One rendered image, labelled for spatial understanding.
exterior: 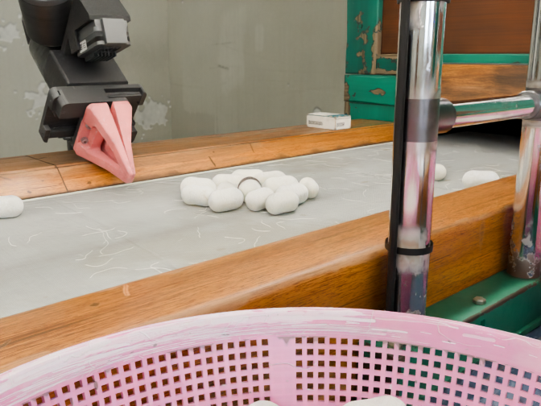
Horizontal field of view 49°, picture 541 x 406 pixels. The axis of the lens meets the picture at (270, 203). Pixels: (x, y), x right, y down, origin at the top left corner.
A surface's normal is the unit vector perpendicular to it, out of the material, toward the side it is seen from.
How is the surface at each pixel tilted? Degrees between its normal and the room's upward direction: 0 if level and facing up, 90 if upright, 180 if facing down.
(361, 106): 88
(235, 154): 45
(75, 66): 40
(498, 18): 89
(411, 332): 75
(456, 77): 67
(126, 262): 0
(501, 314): 90
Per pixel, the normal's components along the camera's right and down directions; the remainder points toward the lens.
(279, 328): 0.09, -0.02
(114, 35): 0.65, -0.07
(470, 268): 0.67, 0.18
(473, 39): -0.74, 0.16
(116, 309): 0.00, -0.97
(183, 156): 0.47, -0.56
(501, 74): -0.68, -0.23
